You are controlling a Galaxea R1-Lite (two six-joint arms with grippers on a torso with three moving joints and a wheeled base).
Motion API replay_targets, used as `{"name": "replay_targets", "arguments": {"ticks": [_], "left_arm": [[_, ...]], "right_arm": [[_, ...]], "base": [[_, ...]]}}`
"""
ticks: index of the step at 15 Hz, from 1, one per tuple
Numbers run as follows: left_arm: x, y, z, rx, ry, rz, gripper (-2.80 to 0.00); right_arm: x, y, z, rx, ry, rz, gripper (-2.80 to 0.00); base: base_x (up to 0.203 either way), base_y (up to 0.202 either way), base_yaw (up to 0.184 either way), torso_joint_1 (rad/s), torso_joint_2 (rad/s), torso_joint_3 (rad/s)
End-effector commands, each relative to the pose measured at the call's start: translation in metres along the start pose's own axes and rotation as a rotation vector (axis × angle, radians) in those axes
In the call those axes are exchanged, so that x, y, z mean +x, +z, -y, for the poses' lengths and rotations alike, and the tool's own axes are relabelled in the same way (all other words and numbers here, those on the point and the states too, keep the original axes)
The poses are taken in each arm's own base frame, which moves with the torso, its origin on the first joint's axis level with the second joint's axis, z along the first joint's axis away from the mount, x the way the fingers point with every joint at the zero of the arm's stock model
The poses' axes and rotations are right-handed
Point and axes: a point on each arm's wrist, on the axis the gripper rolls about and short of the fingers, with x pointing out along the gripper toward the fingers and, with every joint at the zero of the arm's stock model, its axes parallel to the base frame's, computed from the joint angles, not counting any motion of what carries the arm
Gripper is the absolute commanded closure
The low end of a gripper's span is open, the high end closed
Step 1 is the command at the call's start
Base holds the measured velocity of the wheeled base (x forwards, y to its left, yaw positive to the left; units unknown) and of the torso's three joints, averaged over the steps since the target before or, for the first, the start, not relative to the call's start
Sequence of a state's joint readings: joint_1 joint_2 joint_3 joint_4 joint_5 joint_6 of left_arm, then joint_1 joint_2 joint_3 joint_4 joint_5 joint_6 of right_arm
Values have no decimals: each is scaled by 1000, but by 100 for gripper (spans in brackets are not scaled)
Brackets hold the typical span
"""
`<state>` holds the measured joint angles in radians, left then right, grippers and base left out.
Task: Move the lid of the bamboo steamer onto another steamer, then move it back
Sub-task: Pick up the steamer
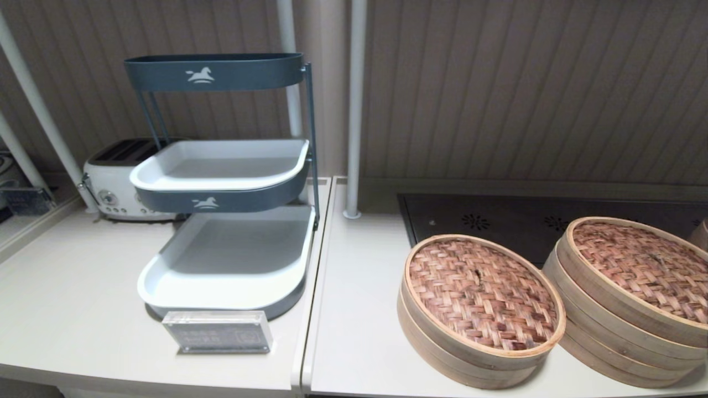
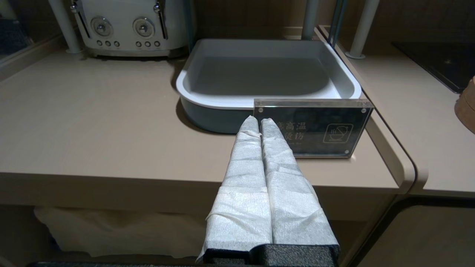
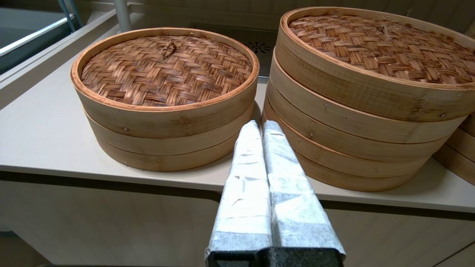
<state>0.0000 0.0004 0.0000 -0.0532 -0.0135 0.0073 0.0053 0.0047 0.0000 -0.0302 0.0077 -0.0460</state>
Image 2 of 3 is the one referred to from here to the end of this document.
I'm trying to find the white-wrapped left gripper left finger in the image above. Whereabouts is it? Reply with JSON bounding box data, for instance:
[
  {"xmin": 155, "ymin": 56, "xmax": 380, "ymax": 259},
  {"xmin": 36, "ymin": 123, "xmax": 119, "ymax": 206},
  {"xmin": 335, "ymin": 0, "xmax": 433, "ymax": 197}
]
[{"xmin": 197, "ymin": 115, "xmax": 273, "ymax": 265}]

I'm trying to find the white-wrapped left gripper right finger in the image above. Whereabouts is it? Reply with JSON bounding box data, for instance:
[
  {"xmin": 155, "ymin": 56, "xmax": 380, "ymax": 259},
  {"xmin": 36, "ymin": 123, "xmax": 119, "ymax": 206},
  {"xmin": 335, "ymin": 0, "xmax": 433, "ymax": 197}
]
[{"xmin": 256, "ymin": 118, "xmax": 340, "ymax": 266}]

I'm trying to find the bamboo steamer basket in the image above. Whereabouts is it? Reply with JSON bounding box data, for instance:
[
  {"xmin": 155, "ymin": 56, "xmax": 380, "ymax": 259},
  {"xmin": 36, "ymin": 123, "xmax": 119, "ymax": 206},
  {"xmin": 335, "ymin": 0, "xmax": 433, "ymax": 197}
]
[{"xmin": 454, "ymin": 76, "xmax": 475, "ymax": 134}]

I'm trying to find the black induction cooktop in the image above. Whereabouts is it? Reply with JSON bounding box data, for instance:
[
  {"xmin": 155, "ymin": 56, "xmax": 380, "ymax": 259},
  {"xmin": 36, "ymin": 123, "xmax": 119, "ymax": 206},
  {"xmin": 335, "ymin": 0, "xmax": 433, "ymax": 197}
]
[{"xmin": 393, "ymin": 41, "xmax": 475, "ymax": 94}]

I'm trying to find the acrylic hot warning sign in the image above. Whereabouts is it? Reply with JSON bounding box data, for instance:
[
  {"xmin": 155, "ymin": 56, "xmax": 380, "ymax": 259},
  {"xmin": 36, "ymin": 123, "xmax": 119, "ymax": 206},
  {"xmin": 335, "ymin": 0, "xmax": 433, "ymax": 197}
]
[{"xmin": 253, "ymin": 98, "xmax": 374, "ymax": 159}]

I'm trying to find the large grey rack tray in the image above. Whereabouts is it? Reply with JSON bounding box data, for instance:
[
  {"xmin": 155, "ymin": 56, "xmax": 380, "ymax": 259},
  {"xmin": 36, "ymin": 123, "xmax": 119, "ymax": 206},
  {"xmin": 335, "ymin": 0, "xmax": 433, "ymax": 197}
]
[{"xmin": 176, "ymin": 38, "xmax": 363, "ymax": 134}]

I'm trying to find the white cloth under counter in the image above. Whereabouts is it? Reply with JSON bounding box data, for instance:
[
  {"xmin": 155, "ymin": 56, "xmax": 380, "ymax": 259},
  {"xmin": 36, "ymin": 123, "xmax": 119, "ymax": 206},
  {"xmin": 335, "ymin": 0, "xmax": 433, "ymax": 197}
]
[{"xmin": 33, "ymin": 206, "xmax": 208, "ymax": 259}]

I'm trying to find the three-tier grey tray rack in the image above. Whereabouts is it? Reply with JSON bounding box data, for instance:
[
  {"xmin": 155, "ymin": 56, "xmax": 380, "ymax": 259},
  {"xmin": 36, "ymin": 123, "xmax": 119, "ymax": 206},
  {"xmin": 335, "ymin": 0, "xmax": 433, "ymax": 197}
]
[{"xmin": 328, "ymin": 0, "xmax": 348, "ymax": 48}]

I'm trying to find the white retro toaster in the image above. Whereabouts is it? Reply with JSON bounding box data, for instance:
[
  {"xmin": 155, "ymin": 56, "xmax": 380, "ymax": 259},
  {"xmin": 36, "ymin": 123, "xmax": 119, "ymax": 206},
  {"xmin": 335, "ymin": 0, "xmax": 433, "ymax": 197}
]
[{"xmin": 71, "ymin": 0, "xmax": 190, "ymax": 58}]

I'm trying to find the long white support pole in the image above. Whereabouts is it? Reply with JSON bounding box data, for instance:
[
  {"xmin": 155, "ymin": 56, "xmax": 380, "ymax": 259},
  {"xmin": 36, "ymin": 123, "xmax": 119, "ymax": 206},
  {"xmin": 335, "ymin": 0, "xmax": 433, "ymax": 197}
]
[{"xmin": 47, "ymin": 0, "xmax": 85, "ymax": 55}]

